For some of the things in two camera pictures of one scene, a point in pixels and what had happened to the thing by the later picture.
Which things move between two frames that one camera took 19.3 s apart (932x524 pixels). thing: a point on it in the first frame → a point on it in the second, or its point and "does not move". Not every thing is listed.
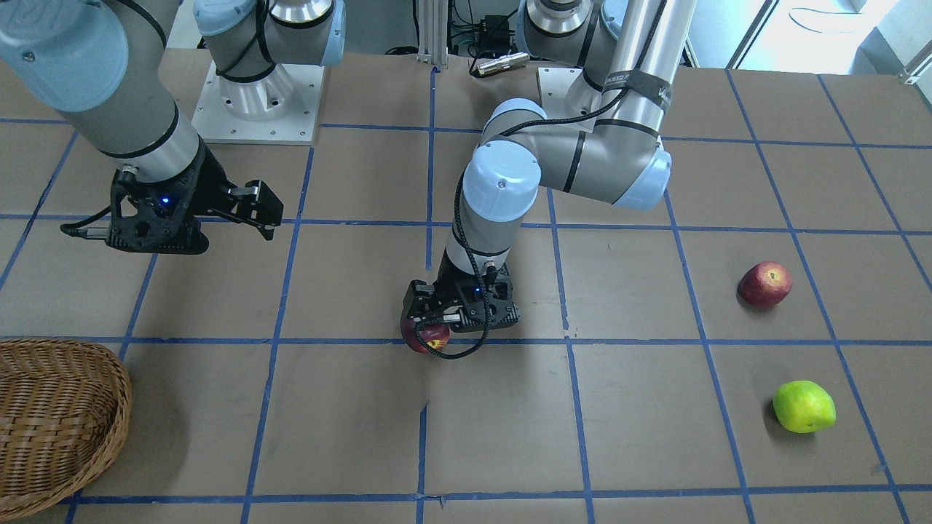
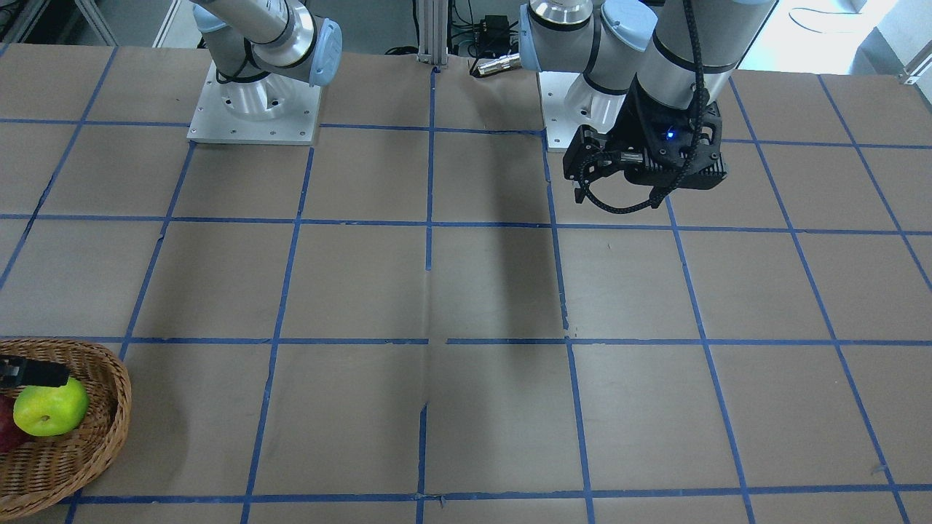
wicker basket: (65, 407) does not move
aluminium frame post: (432, 22) does not move
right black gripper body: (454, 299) → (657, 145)
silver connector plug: (504, 62) does not move
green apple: (804, 407) → (49, 410)
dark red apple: (434, 335) → (12, 437)
